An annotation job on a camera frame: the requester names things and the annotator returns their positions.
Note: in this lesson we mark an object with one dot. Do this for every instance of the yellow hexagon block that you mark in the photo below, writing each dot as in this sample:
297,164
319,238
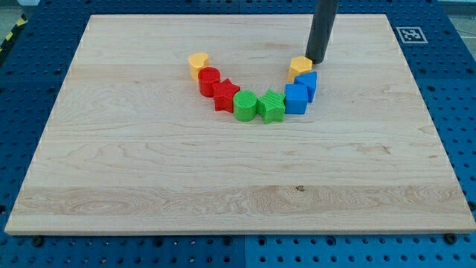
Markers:
298,66

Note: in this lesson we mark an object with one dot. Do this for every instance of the blue triangle block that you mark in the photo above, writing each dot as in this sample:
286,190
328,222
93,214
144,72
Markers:
310,81

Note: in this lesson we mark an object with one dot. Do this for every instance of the green cylinder block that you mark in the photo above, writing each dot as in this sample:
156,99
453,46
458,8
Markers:
245,105

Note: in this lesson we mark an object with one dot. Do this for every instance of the green star block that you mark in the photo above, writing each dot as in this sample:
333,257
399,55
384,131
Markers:
271,106

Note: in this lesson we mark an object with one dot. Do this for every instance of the red star block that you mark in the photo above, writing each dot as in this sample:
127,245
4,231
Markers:
223,95

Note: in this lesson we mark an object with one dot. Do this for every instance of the red cylinder block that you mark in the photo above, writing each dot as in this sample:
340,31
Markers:
207,77

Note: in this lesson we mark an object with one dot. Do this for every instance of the blue cube block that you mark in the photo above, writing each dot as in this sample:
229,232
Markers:
296,99

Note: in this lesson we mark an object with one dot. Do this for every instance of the yellow heart block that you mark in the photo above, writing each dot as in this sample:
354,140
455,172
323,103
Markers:
197,62

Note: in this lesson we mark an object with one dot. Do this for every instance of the light wooden board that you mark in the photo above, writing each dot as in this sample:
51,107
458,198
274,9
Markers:
131,147

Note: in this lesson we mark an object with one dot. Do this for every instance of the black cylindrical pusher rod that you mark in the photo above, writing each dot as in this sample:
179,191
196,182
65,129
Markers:
321,28

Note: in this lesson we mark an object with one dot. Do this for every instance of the white fiducial marker tag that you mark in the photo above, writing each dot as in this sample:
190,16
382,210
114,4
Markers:
411,35

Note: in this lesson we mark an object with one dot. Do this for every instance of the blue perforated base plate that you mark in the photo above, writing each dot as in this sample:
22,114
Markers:
40,55

